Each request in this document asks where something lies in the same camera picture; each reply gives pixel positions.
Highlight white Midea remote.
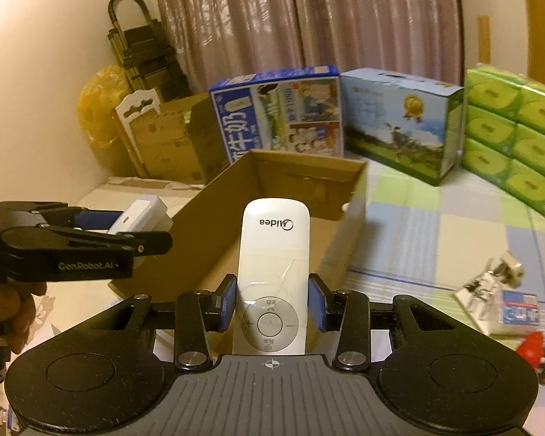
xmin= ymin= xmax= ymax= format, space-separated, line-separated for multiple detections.
xmin=232 ymin=198 xmax=311 ymax=355

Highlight white square night light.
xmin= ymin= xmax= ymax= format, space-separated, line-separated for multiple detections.
xmin=107 ymin=195 xmax=173 ymax=234

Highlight blue dental floss box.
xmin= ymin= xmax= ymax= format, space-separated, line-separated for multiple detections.
xmin=489 ymin=289 xmax=540 ymax=336

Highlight red toy figure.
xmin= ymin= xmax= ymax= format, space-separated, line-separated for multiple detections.
xmin=516 ymin=331 xmax=545 ymax=370

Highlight person left hand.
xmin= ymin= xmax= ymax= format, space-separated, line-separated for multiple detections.
xmin=0 ymin=282 xmax=47 ymax=354

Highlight open cardboard box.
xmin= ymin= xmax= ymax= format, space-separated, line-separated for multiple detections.
xmin=108 ymin=148 xmax=370 ymax=355

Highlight checkered tablecloth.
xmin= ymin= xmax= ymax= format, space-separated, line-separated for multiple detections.
xmin=339 ymin=153 xmax=545 ymax=436

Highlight yellow plastic bag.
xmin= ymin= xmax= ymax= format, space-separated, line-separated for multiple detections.
xmin=76 ymin=64 xmax=133 ymax=149

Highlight white carved chair back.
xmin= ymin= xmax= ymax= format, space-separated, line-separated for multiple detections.
xmin=115 ymin=89 xmax=161 ymax=178

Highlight background cardboard box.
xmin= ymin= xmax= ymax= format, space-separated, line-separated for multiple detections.
xmin=134 ymin=93 xmax=229 ymax=185

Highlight cow picture milk box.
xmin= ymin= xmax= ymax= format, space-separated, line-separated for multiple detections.
xmin=339 ymin=68 xmax=464 ymax=186

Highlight folded black hand cart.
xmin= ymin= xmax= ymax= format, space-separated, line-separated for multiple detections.
xmin=108 ymin=0 xmax=192 ymax=101

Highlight blue milk carton box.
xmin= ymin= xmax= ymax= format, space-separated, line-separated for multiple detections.
xmin=209 ymin=65 xmax=343 ymax=162

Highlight green tissue pack bundle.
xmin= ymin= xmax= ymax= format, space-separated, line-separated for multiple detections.
xmin=462 ymin=64 xmax=545 ymax=217

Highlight pink curtain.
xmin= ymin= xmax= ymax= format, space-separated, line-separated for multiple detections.
xmin=158 ymin=0 xmax=464 ymax=92

